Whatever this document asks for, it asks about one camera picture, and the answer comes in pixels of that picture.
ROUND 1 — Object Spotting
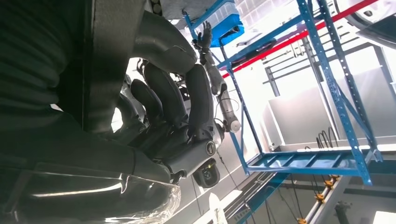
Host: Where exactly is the blue metal shelf rack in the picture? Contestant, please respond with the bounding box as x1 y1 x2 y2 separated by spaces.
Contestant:
182 0 385 187

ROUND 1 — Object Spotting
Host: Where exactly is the blue plastic crate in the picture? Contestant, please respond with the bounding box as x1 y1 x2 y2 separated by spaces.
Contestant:
210 14 246 48

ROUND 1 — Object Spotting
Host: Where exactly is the white plastic crate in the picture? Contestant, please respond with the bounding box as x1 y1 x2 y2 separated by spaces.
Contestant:
198 0 237 27

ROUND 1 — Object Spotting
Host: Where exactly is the red barrier belt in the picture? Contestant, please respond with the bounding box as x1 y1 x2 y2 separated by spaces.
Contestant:
222 0 381 79

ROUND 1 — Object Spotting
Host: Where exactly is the white partition board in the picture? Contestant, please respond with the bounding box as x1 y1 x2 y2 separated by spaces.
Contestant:
262 66 396 152

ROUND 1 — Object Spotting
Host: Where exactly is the black robot head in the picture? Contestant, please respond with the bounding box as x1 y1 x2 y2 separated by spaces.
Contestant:
192 158 221 189

